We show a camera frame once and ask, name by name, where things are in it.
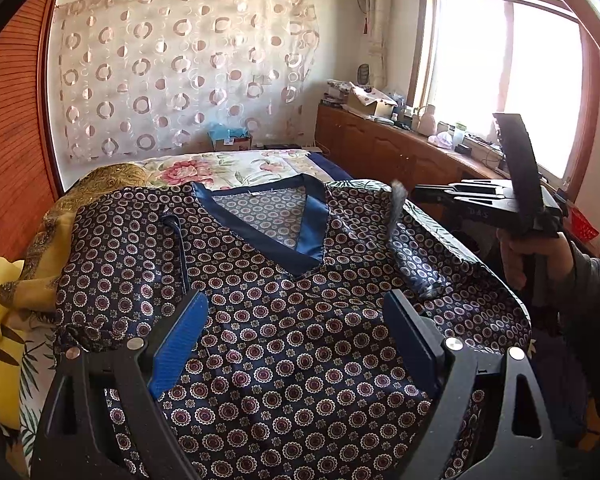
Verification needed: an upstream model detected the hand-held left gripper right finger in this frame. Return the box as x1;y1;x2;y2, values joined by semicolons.
382;289;561;480

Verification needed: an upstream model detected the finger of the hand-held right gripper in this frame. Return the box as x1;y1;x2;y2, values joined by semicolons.
412;179;511;207

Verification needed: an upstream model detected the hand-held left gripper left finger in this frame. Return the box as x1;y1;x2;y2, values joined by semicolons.
30;290;211;480

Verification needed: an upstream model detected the navy patterned shirt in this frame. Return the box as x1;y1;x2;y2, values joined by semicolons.
55;172;533;480

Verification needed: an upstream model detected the person's right forearm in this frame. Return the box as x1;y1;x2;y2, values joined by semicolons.
555;242;600;441

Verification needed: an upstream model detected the person's right hand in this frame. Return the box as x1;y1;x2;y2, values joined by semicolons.
499;231;577;322

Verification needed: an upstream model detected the red basket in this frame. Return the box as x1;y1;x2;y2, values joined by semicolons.
567;207;600;242

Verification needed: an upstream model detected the white jug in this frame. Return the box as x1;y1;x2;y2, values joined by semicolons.
415;104;439;134

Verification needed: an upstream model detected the long wooden cabinet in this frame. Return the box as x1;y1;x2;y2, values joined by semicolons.
314;104;512;197

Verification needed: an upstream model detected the open cardboard box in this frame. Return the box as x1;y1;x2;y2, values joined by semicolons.
347;85;399;119

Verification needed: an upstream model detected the blue bed sheet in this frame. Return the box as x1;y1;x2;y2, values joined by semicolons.
307;152;354;182

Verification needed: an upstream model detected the stack of small boxes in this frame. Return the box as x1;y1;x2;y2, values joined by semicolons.
325;79;354;107

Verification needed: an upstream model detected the yellow pillow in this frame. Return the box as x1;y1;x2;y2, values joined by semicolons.
0;257;37;431

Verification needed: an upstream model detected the gold patterned cloth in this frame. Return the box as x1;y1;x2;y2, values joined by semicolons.
0;164;151;308

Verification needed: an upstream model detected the floral quilt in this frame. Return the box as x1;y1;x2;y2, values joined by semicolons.
130;150;326;192

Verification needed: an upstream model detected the pale window curtain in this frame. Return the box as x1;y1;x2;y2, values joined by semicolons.
365;0;397;96

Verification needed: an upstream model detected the cardboard box with blue cloth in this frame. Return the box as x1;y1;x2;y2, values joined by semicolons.
209;122;254;153

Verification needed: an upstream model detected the wooden wardrobe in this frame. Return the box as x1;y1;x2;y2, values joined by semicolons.
0;0;67;281

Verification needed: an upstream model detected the circle pattern curtain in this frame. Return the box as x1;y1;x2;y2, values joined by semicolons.
52;0;322;163

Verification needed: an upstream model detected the wooden frame window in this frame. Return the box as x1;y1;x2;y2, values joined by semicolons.
410;0;600;186

